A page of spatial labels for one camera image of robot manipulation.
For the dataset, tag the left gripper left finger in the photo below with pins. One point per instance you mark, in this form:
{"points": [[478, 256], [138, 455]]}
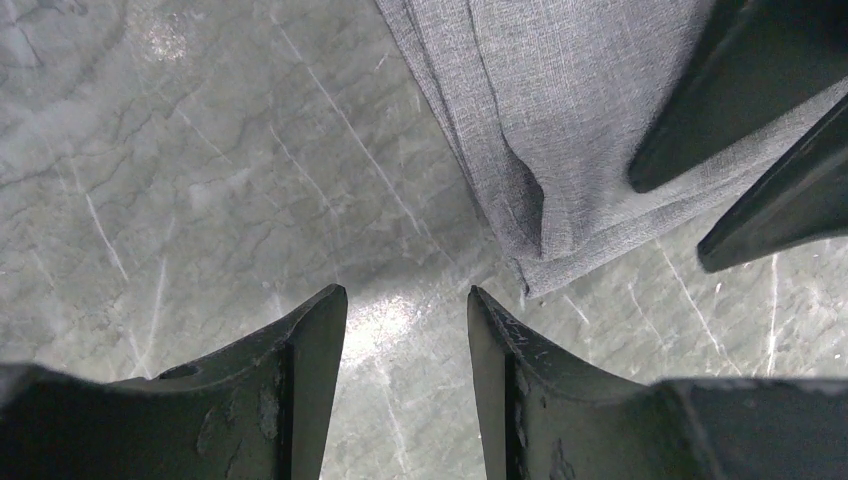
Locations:
{"points": [[258, 408]]}

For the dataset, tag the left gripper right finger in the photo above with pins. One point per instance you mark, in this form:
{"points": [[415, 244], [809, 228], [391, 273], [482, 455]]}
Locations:
{"points": [[545, 413]]}

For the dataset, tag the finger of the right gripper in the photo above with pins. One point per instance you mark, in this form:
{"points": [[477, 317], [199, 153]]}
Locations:
{"points": [[753, 62], [802, 198]]}

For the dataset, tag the grey cloth napkin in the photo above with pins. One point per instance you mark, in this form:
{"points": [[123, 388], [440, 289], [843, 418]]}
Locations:
{"points": [[544, 104]]}

